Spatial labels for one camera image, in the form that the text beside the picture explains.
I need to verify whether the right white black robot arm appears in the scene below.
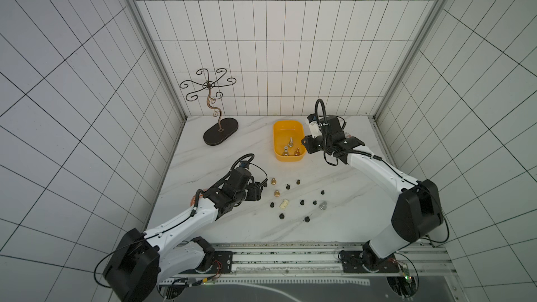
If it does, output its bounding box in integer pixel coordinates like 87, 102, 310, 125
302, 114, 445, 273

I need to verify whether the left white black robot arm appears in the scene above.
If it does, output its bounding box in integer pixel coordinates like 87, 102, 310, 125
103, 163, 268, 301

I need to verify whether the yellow plastic storage box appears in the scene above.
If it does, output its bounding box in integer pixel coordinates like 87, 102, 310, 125
273, 120, 306, 162

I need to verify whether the orange white patterned plate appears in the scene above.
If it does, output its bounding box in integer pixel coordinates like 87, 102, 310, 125
190, 189, 204, 206

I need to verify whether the dark metal jewelry stand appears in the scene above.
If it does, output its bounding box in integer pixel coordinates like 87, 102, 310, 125
179, 67, 239, 146

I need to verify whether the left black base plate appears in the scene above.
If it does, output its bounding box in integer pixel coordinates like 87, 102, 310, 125
181, 251, 234, 275

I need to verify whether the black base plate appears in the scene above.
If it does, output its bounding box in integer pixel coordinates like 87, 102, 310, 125
181, 251, 234, 275
338, 250, 400, 274

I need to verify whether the aluminium mounting rail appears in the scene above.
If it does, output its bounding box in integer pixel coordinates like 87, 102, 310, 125
159, 243, 456, 285

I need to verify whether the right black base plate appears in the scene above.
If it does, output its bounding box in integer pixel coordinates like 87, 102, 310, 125
338, 250, 400, 274

